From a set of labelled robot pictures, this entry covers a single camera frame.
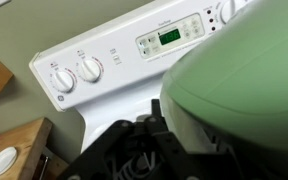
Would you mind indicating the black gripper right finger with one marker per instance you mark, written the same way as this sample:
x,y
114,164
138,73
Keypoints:
x,y
227,158

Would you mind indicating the green bin lid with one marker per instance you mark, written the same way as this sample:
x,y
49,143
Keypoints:
x,y
250,83

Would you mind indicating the white electric stove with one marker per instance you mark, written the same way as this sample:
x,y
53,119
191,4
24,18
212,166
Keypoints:
x,y
127,46

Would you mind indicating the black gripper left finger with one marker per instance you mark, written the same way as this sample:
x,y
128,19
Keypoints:
x,y
130,153

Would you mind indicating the white round dish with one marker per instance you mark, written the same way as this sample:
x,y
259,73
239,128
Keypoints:
x,y
0,161

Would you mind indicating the white stove knob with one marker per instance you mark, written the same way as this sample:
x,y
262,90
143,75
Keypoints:
x,y
229,10
64,81
90,70

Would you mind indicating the wooden butcher block counter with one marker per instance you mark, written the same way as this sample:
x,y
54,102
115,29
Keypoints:
x,y
20,140

